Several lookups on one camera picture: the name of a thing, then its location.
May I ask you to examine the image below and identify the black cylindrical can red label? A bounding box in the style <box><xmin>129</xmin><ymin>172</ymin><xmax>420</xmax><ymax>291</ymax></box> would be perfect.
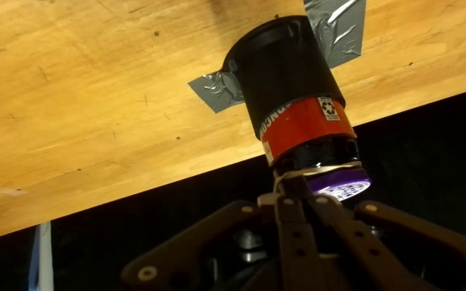
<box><xmin>223</xmin><ymin>15</ymin><xmax>373</xmax><ymax>204</ymax></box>

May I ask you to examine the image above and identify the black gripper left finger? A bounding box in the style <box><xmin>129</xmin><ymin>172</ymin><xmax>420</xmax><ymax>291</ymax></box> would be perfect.
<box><xmin>118</xmin><ymin>177</ymin><xmax>333</xmax><ymax>291</ymax></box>

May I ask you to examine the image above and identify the white vertical pole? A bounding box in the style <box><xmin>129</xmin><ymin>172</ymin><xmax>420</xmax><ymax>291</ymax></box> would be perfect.
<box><xmin>26</xmin><ymin>221</ymin><xmax>56</xmax><ymax>291</ymax></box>

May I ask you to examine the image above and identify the grey duct tape strip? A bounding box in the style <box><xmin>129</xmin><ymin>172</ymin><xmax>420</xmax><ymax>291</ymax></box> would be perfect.
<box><xmin>187</xmin><ymin>0</ymin><xmax>367</xmax><ymax>115</ymax></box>

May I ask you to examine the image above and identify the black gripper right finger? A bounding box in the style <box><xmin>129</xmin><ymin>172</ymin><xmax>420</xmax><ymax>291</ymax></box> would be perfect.
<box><xmin>307</xmin><ymin>193</ymin><xmax>466</xmax><ymax>291</ymax></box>

